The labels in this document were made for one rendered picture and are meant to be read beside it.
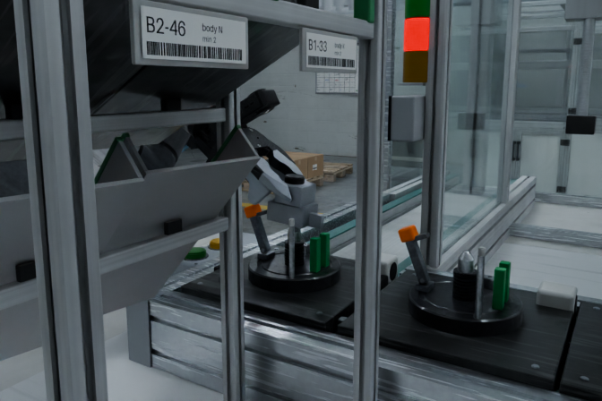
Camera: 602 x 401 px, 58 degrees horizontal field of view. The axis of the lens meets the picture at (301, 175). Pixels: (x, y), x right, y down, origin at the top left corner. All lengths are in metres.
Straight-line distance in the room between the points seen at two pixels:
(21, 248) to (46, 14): 0.23
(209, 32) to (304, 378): 0.47
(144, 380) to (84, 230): 0.57
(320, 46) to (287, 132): 9.86
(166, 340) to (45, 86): 0.60
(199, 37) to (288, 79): 9.91
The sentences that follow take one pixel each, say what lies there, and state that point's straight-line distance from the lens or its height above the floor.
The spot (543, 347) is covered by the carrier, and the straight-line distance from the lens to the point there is 0.68.
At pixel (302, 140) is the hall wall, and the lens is 10.10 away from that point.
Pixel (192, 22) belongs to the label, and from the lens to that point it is 0.30.
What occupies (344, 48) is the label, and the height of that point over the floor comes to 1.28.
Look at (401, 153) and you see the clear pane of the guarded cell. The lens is 1.76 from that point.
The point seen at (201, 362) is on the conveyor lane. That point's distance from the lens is 0.77.
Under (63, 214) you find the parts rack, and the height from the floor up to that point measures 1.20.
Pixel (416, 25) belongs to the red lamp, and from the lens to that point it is 0.89.
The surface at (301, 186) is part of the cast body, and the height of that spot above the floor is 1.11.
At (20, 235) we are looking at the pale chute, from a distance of 0.42.
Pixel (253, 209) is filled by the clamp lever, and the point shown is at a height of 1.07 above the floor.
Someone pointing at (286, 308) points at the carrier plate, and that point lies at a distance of 0.73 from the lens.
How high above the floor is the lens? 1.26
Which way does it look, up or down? 9 degrees down
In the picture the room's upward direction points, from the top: straight up
